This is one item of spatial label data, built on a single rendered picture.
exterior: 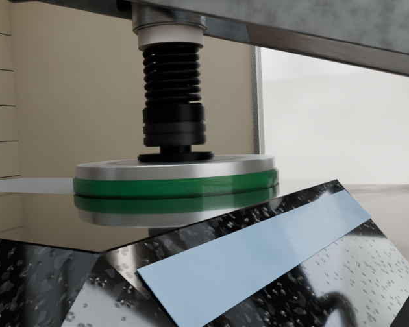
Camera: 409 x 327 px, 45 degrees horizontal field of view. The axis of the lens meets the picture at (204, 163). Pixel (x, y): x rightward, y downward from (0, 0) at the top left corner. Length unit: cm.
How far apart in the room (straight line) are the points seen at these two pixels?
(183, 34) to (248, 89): 505
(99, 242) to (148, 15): 31
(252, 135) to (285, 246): 519
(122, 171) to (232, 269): 19
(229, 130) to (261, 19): 517
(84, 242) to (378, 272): 26
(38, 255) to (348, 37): 33
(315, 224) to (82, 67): 647
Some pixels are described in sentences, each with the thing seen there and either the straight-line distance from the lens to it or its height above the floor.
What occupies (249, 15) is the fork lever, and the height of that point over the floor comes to 103.
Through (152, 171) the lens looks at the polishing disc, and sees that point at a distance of 43.
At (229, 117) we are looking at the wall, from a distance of 563.
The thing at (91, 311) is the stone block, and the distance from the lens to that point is 23.
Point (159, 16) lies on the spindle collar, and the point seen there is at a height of 104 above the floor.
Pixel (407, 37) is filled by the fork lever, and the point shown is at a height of 100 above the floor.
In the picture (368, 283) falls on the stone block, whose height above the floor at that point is 80.
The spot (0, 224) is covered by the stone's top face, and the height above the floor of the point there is 87.
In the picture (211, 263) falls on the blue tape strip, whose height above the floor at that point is 85.
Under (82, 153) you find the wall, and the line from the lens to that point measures 679.
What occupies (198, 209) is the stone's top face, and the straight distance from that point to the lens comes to 34.
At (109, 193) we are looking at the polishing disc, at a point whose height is 87.
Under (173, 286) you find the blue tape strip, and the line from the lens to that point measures 24.
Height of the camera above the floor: 92
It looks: 3 degrees down
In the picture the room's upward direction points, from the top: 3 degrees counter-clockwise
